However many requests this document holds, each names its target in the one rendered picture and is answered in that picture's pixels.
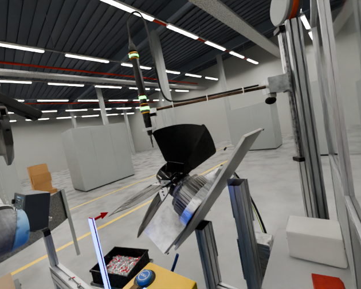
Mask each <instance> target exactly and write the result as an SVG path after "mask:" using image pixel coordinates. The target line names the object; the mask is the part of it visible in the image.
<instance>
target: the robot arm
mask: <svg viewBox="0 0 361 289"><path fill-rule="evenodd" d="M0 88H1V85H0ZM8 111H10V112H12V113H14V114H17V115H19V116H22V117H24V118H26V119H29V120H32V121H36V120H38V119H40V118H41V116H42V114H43V112H42V111H40V110H38V109H36V108H34V107H31V106H29V105H27V104H25V103H22V102H20V101H18V100H15V99H13V98H11V97H9V96H6V95H4V94H2V93H0V156H3V157H4V160H5V162H6V164H7V166H8V165H11V164H12V162H13V160H14V145H13V144H14V142H13V134H12V130H11V125H10V117H9V113H8ZM29 236H30V226H29V220H28V217H27V215H26V213H25V212H24V211H23V210H16V211H14V209H13V207H12V206H10V205H4V204H3V202H2V200H1V199H0V257H2V256H5V255H6V254H8V253H10V252H13V251H14V250H15V249H17V248H19V247H21V246H23V245H24V244H25V243H26V242H27V241H28V239H29Z"/></svg>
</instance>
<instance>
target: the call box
mask: <svg viewBox="0 0 361 289"><path fill-rule="evenodd" d="M144 269H145V270H150V271H151V272H152V280H151V281H150V282H149V283H148V284H146V285H144V286H139V285H138V284H137V282H136V277H137V275H138V274H139V273H140V272H141V271H143V270H144ZM141 271H140V272H139V273H138V274H137V275H136V276H135V277H134V278H133V279H132V280H131V281H130V282H129V283H128V284H127V285H126V286H125V287H123V288H122V289H129V288H130V287H131V286H132V285H133V284H135V285H137V286H139V289H143V288H146V289H198V288H197V283H196V282H195V281H193V280H191V279H188V278H186V277H184V276H181V275H179V274H176V273H174V272H172V271H169V270H167V269H165V268H162V267H160V266H158V265H156V264H153V263H148V264H147V265H146V266H145V267H144V268H143V269H142V270H141Z"/></svg>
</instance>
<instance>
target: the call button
mask: <svg viewBox="0 0 361 289"><path fill-rule="evenodd" d="M151 280H152V272H151V271H150V270H145V269H144V270H143V271H141V272H140V273H139V274H138V275H137V277H136V282H137V284H138V285H139V286H144V285H146V284H148V283H149V282H150V281H151Z"/></svg>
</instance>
